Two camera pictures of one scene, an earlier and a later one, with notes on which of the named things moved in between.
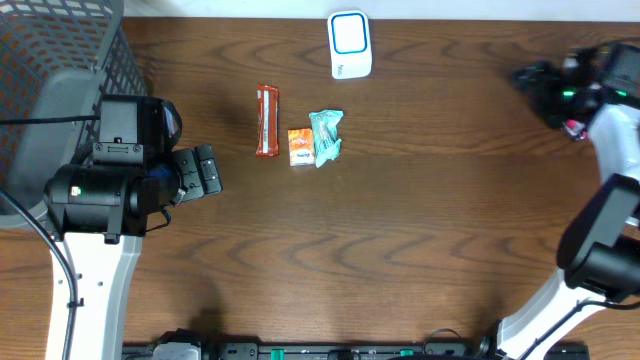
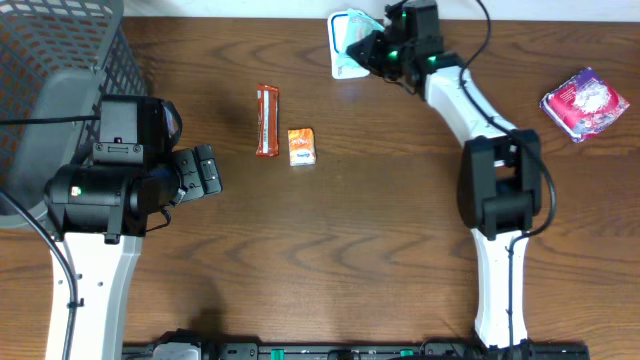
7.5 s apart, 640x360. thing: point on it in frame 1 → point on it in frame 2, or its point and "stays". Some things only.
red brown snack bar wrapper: (267, 120) stays
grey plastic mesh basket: (57, 58) stays
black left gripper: (201, 171) stays
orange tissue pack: (301, 147) stays
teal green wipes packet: (325, 132) → (345, 28)
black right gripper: (559, 75) → (369, 49)
